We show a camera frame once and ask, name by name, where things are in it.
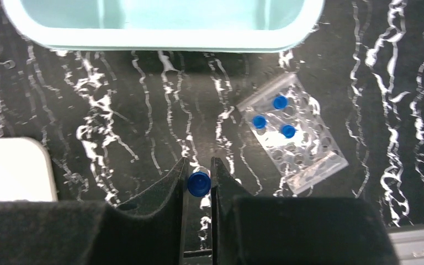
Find light teal plastic bin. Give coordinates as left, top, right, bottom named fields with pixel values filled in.
left=2, top=1, right=325, bottom=53

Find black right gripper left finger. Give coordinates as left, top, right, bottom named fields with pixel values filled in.
left=0, top=158, right=189, bottom=264

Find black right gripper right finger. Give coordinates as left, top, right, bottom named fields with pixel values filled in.
left=211, top=157, right=399, bottom=264

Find clear test tube rack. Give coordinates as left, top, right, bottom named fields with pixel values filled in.
left=237, top=72, right=348, bottom=195

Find blue-capped tube in rack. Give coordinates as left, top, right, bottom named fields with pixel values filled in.
left=273, top=96, right=288, bottom=110

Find blue-capped test tube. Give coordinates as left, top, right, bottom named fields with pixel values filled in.
left=187, top=167, right=211, bottom=198

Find white plastic bin lid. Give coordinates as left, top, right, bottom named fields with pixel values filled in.
left=0, top=137, right=58, bottom=202

